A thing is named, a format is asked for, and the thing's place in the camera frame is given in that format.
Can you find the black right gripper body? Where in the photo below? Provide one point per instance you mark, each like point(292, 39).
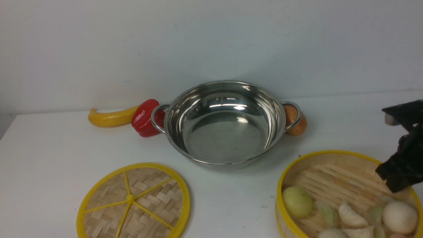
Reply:
point(405, 167)

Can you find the yellow-rimmed bamboo steamer basket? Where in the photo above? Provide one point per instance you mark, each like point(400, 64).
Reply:
point(335, 176)

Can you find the yellow-rimmed woven bamboo lid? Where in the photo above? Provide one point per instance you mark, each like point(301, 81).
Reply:
point(144, 200)

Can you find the stainless steel pot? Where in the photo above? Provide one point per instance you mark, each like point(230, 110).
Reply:
point(227, 123)

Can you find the white round toy bun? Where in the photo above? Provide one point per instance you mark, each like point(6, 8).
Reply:
point(400, 217)

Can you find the pale green toy dumpling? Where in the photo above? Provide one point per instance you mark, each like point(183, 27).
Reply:
point(375, 215)

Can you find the green round toy bun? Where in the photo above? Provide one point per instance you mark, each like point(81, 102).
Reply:
point(298, 201)

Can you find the brown toy potato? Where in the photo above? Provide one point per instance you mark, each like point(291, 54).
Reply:
point(298, 126)

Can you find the red toy bell pepper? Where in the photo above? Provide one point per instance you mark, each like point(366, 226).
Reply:
point(141, 120)

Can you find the yellow toy banana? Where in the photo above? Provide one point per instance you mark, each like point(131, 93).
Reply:
point(111, 119)

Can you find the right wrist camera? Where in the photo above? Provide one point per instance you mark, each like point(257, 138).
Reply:
point(408, 115)

